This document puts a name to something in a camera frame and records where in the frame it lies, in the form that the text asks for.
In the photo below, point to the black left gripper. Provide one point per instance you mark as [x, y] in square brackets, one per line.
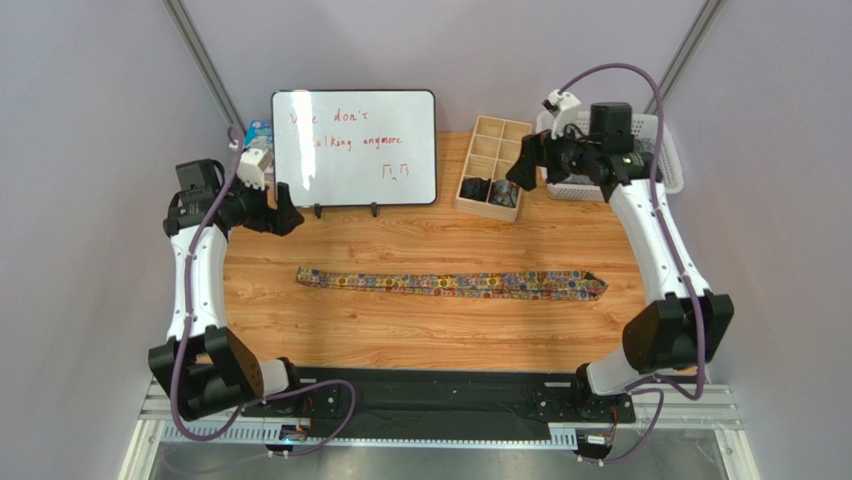
[268, 212]

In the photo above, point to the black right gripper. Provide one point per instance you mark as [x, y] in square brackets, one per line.
[536, 159]

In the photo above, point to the colourful patterned tie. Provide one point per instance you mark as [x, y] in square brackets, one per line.
[570, 285]

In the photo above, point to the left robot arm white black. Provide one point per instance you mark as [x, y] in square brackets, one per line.
[203, 366]

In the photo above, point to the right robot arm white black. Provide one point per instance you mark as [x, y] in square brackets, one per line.
[683, 321]

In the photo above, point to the wooden compartment box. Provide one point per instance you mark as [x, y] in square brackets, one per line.
[493, 149]

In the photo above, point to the white plastic basket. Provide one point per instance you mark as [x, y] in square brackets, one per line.
[642, 126]

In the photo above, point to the rolled black tie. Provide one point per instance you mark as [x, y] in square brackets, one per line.
[475, 189]

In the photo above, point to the blue book stack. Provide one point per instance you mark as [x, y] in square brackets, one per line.
[259, 135]

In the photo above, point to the whiteboard with red writing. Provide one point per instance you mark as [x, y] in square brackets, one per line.
[346, 148]

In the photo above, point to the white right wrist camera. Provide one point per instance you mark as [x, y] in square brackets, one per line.
[564, 107]

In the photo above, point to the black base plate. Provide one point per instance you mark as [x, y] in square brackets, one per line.
[400, 404]

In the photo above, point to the aluminium frame rail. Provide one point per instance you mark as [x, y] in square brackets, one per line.
[672, 438]

